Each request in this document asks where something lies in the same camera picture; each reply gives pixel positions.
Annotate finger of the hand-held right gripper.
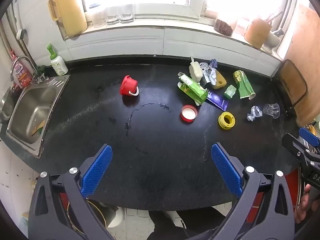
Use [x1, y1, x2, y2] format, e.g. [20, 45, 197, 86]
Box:
[299, 127, 320, 149]
[282, 133, 320, 166]

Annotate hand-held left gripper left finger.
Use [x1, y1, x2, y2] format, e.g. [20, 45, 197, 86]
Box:
[28, 144, 120, 240]

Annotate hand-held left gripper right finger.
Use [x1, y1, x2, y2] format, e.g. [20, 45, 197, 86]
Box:
[200, 142, 295, 240]

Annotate black trash bin gold rim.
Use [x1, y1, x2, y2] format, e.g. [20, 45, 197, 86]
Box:
[67, 198, 118, 233]

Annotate red lid white inside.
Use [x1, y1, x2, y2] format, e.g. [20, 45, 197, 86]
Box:
[180, 104, 199, 124]

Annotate green drink carton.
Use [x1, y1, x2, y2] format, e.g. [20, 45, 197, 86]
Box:
[177, 72, 209, 105]

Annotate small red bucket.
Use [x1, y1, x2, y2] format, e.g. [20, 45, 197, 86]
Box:
[119, 75, 140, 98]

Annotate person's right hand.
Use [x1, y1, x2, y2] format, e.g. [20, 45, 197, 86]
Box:
[295, 185, 313, 224]

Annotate red kitchen cabinet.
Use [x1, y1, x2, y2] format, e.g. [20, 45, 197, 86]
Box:
[284, 170, 305, 215]

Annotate clear plastic cup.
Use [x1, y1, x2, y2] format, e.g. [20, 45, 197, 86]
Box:
[263, 103, 281, 119]

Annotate yellow tape spool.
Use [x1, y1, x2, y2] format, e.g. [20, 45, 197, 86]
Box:
[218, 112, 237, 130]

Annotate white container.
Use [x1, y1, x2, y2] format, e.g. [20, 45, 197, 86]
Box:
[100, 201, 126, 228]

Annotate person's legs dark trousers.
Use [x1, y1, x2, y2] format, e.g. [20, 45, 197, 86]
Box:
[147, 206, 236, 240]

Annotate purple packet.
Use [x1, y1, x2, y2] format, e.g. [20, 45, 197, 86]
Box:
[206, 91, 230, 112]

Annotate small clear green box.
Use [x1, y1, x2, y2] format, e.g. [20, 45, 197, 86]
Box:
[224, 84, 237, 99]

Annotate green crushed tube packet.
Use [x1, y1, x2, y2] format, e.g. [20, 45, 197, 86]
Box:
[233, 70, 256, 100]

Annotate wooden cutting board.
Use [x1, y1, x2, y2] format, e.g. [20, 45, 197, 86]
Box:
[284, 4, 320, 128]

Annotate steel sink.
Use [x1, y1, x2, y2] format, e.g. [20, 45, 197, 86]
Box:
[5, 74, 71, 159]

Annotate yellow sponge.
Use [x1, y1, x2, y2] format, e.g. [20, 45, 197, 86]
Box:
[211, 70, 228, 89]

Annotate silver blue wrapper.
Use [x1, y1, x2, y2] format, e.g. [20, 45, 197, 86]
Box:
[199, 62, 213, 90]

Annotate white plastic bottle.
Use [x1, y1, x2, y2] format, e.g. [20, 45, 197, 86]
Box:
[189, 56, 203, 83]

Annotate white ceramic cup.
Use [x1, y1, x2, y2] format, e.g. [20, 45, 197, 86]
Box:
[262, 29, 284, 53]

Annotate dish soap bottle green cap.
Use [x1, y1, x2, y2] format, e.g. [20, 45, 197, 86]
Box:
[47, 43, 69, 76]

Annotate wooden utensil holder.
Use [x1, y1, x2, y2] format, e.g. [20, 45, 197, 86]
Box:
[244, 17, 273, 49]

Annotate metal faucet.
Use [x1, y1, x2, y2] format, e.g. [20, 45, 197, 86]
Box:
[10, 56, 50, 84]

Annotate glass jar dark contents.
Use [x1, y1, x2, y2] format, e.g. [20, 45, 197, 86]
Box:
[214, 17, 234, 37]

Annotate yellow plastic jug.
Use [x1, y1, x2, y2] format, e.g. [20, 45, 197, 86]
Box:
[48, 0, 88, 38]

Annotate wall brush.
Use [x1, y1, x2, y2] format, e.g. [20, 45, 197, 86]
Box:
[16, 28, 28, 41]

